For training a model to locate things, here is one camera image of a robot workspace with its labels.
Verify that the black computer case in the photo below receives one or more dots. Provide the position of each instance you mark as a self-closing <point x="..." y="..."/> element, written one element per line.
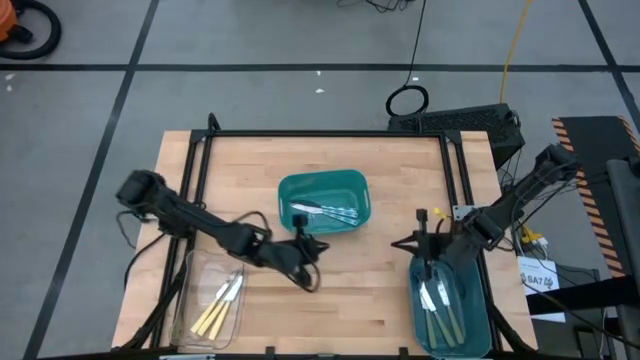
<point x="465" y="122"/>

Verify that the black hazard striped ramp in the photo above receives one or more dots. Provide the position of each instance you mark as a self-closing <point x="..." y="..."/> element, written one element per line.
<point x="605" y="140"/>

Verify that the clear plastic container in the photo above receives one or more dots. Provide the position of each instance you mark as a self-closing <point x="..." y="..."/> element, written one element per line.
<point x="200" y="265"/>

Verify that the black metal beam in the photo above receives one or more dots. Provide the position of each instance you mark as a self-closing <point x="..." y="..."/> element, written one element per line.
<point x="580" y="300"/>

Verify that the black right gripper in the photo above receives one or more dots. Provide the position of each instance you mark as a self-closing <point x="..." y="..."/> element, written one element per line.
<point x="432" y="245"/>

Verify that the white paper label sheet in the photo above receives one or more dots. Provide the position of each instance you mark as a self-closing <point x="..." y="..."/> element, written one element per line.
<point x="540" y="285"/>

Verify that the light teal plastic bin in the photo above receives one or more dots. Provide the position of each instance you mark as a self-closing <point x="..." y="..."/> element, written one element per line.
<point x="300" y="190"/>

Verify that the yellow tape tag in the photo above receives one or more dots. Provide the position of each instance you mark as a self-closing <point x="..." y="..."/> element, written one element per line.
<point x="440" y="213"/>

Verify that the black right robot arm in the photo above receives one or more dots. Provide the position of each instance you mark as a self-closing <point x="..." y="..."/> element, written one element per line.
<point x="520" y="192"/>

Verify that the dark teal plastic bin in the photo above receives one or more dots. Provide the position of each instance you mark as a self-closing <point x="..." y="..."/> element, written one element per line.
<point x="475" y="310"/>

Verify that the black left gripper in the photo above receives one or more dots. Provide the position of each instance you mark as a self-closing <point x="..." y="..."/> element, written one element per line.
<point x="295" y="252"/>

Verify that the black metal table frame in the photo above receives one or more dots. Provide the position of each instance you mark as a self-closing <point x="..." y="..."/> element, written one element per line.
<point x="325" y="133"/>

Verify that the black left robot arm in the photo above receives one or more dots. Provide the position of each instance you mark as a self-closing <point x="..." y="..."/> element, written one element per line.
<point x="200" y="227"/>

